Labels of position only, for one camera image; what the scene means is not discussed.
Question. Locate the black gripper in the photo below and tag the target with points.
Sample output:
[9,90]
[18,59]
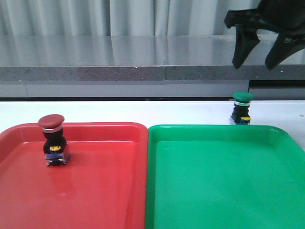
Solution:
[286,17]

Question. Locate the green mushroom push button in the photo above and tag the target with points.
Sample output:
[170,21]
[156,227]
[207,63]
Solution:
[240,114]

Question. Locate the red mushroom push button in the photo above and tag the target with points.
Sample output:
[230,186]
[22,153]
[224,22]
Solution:
[56,148]

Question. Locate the grey stone counter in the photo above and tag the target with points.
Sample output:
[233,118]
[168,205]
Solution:
[58,67]

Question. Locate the green plastic tray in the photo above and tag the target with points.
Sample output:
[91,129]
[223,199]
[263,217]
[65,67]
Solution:
[224,177]

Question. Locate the red plastic tray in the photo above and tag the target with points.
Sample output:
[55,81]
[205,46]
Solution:
[102,186]

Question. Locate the white pleated curtain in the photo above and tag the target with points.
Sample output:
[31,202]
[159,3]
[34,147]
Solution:
[118,17]

